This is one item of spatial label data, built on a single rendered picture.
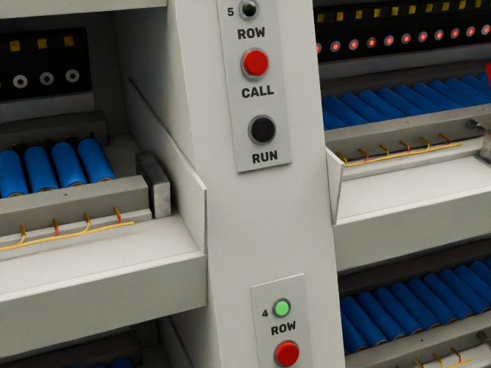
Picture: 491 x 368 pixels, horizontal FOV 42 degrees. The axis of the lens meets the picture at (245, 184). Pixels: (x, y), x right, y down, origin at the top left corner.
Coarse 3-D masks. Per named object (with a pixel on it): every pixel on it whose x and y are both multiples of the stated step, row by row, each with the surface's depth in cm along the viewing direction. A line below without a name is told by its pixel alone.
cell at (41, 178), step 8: (32, 152) 48; (40, 152) 48; (24, 160) 48; (32, 160) 47; (40, 160) 47; (48, 160) 48; (32, 168) 46; (40, 168) 46; (48, 168) 46; (32, 176) 45; (40, 176) 45; (48, 176) 45; (32, 184) 45; (40, 184) 44; (48, 184) 44; (56, 184) 45; (32, 192) 44
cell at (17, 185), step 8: (8, 152) 48; (0, 160) 47; (8, 160) 47; (16, 160) 47; (0, 168) 46; (8, 168) 46; (16, 168) 46; (0, 176) 45; (8, 176) 45; (16, 176) 45; (24, 176) 46; (0, 184) 45; (8, 184) 44; (16, 184) 44; (24, 184) 45; (8, 192) 43; (16, 192) 43; (24, 192) 43
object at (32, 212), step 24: (48, 192) 42; (72, 192) 43; (96, 192) 43; (120, 192) 43; (144, 192) 44; (0, 216) 40; (24, 216) 41; (48, 216) 42; (72, 216) 42; (96, 216) 43; (120, 216) 43; (48, 240) 40
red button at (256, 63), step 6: (252, 54) 40; (258, 54) 40; (246, 60) 40; (252, 60) 40; (258, 60) 40; (264, 60) 40; (246, 66) 40; (252, 66) 40; (258, 66) 40; (264, 66) 40; (252, 72) 40; (258, 72) 40
